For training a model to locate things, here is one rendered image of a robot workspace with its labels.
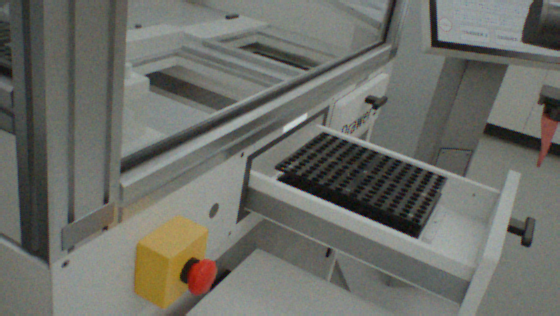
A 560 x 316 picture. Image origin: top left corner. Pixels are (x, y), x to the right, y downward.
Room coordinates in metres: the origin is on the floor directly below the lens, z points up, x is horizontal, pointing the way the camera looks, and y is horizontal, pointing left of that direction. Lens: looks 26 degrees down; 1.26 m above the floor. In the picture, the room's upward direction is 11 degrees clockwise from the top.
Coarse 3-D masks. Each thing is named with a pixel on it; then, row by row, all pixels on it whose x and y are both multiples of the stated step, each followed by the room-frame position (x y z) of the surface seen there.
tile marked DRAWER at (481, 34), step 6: (462, 24) 1.49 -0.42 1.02; (462, 30) 1.48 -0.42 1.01; (468, 30) 1.49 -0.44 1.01; (474, 30) 1.49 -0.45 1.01; (480, 30) 1.50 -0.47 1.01; (486, 30) 1.51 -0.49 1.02; (462, 36) 1.47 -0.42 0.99; (468, 36) 1.48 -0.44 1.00; (474, 36) 1.48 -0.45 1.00; (480, 36) 1.49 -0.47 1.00; (486, 36) 1.50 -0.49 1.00; (480, 42) 1.48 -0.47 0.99; (486, 42) 1.48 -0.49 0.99
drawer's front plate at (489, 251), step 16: (512, 176) 0.75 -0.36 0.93; (512, 192) 0.70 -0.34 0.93; (496, 208) 0.67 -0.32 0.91; (496, 224) 0.59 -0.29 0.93; (496, 240) 0.55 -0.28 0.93; (480, 256) 0.56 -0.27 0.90; (496, 256) 0.52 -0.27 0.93; (480, 272) 0.52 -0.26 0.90; (480, 288) 0.51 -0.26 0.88; (464, 304) 0.52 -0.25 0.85
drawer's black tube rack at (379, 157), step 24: (312, 144) 0.79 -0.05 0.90; (336, 144) 0.81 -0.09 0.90; (288, 168) 0.69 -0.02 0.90; (312, 168) 0.71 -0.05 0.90; (336, 168) 0.72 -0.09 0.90; (360, 168) 0.74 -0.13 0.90; (384, 168) 0.75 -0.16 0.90; (408, 168) 0.77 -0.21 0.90; (312, 192) 0.69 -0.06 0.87; (336, 192) 0.65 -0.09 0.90; (360, 192) 0.66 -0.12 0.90; (384, 192) 0.68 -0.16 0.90; (408, 192) 0.69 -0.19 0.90; (384, 216) 0.66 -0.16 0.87; (408, 216) 0.62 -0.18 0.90
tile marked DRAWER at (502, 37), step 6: (498, 30) 1.52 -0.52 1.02; (504, 30) 1.53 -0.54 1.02; (498, 36) 1.51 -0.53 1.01; (504, 36) 1.52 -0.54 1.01; (510, 36) 1.52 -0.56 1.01; (516, 36) 1.53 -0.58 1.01; (498, 42) 1.50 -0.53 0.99; (504, 42) 1.50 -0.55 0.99; (510, 42) 1.51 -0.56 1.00; (516, 42) 1.52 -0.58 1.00
